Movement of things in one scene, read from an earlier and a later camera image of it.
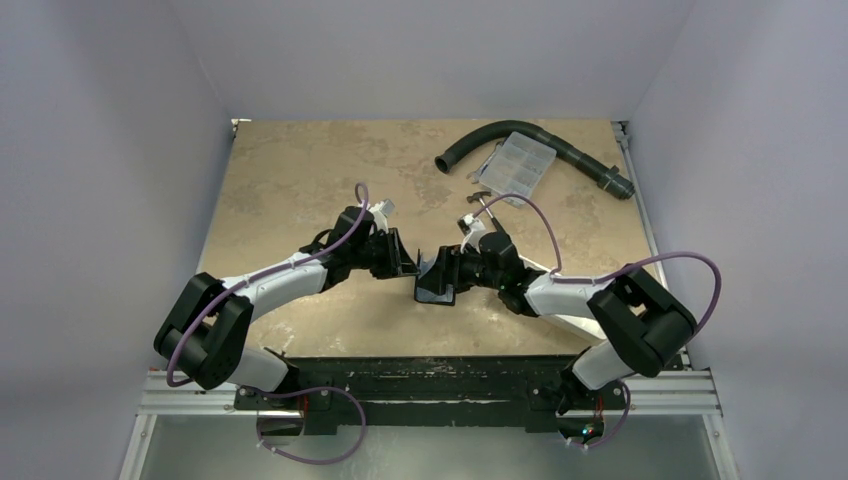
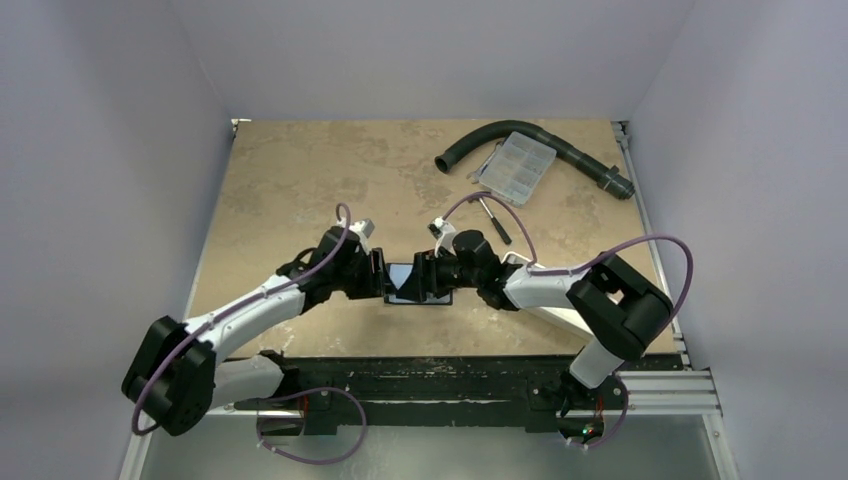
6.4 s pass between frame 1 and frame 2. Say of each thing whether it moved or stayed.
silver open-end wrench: stayed
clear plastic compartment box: stayed
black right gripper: moved
